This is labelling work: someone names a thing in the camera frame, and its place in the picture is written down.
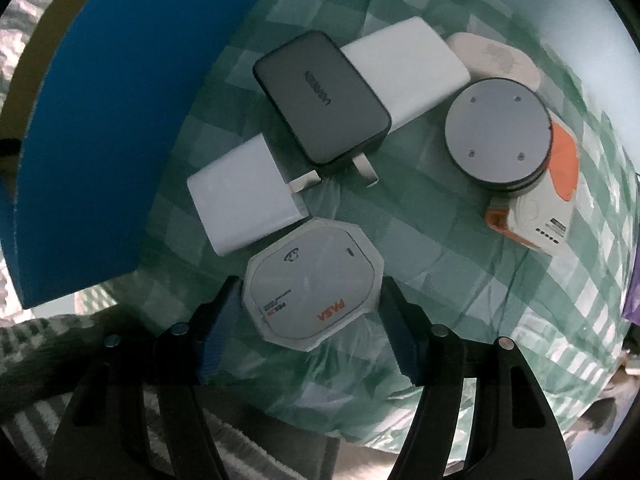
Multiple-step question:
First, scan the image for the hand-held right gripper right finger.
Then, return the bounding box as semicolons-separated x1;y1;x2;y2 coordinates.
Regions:
382;285;576;480

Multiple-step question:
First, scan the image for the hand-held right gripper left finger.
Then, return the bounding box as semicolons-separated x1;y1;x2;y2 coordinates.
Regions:
45;275;246;480

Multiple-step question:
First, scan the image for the white octagonal device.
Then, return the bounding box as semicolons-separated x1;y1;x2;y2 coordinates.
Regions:
243;216;386;353

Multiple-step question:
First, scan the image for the white charger block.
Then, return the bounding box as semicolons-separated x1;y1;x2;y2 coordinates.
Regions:
187;134;311;257

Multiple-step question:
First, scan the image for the round black grey device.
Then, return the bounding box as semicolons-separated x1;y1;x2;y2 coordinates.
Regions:
443;78;553;196

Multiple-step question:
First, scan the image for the blue cardboard box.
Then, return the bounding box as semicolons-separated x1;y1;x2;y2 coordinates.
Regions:
0;0;281;311

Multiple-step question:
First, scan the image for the dark grey charger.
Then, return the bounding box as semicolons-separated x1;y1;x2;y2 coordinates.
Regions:
252;30;392;193

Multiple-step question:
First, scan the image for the green checkered cloth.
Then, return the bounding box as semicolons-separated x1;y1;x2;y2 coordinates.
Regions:
135;0;640;451

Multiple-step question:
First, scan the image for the orange white power bank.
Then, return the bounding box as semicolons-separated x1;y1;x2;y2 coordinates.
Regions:
484;122;581;257

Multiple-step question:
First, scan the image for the grey striped blanket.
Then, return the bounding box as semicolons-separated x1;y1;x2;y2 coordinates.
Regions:
0;305;401;480

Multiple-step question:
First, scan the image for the purple item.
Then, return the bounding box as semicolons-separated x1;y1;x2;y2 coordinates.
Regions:
622;275;640;326

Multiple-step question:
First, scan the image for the beige oval case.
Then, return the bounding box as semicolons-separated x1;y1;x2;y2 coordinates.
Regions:
445;32;543;93

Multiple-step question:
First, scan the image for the silver foil sheet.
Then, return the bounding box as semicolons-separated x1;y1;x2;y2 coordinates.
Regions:
0;0;53;106

